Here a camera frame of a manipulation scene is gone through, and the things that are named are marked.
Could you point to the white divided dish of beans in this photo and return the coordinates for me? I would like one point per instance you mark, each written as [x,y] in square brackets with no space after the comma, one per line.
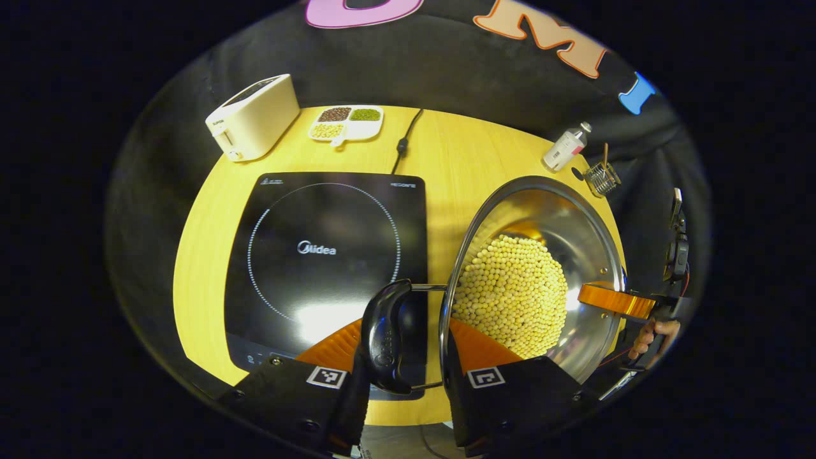
[357,131]

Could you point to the thin wooden stick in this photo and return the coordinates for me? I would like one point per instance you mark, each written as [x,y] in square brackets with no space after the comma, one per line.
[605,153]

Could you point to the small glass cup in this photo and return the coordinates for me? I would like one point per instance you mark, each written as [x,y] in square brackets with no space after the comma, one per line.
[602,180]

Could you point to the pile of yellow soybeans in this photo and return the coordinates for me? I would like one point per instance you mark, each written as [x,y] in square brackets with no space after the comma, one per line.
[510,293]

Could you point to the black induction cooktop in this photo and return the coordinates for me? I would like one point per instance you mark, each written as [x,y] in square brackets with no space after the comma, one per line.
[319,217]

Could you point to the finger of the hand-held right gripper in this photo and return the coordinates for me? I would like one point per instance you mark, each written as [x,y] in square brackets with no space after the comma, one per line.
[615,299]

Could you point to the small clear plastic bottle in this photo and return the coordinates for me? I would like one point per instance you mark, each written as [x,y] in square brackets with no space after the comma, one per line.
[564,150]

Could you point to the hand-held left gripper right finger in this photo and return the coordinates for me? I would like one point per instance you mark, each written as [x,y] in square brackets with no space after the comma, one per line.
[459,408]

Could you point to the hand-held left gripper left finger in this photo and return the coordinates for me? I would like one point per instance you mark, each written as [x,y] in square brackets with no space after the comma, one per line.
[354,408]

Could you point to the white toaster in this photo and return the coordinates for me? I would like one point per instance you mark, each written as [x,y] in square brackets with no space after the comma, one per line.
[255,121]

